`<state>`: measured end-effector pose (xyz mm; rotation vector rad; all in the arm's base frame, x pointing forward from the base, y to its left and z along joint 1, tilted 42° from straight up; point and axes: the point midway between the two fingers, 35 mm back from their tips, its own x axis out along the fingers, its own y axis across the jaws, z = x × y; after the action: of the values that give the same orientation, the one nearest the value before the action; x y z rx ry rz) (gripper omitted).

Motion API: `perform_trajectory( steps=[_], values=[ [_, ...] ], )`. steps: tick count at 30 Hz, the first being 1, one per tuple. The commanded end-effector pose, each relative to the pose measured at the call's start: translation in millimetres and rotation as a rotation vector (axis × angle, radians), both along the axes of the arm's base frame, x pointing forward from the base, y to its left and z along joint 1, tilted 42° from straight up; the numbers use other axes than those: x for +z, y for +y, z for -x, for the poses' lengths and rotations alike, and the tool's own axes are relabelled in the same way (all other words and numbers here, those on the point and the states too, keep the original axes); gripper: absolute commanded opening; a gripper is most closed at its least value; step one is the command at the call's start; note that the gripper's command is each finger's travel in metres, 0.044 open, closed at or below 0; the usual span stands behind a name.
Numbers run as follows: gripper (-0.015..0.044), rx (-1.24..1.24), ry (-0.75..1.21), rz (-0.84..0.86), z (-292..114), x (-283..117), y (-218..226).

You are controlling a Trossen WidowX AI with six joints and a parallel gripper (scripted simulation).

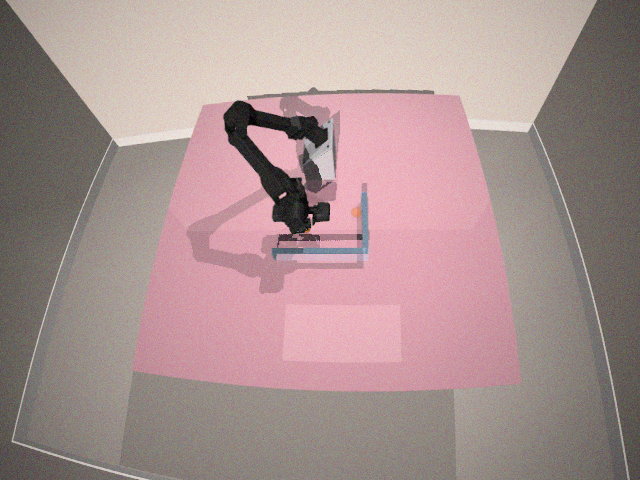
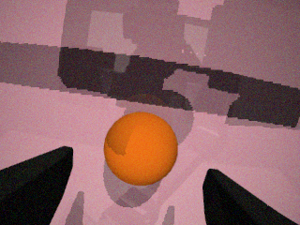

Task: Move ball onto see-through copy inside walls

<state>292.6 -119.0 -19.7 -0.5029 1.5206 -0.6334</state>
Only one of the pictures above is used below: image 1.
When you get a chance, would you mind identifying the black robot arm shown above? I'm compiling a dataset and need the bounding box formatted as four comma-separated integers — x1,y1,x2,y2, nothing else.
223,100,328,234

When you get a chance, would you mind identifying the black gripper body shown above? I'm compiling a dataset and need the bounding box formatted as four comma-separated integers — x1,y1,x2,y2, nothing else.
271,201,330,222

